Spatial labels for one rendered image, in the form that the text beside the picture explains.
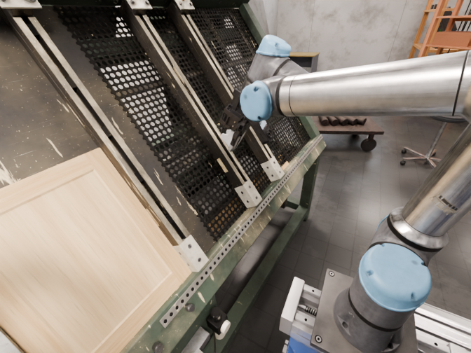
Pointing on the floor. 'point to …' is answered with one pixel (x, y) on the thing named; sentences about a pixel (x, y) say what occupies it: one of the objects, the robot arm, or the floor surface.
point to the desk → (305, 59)
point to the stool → (433, 141)
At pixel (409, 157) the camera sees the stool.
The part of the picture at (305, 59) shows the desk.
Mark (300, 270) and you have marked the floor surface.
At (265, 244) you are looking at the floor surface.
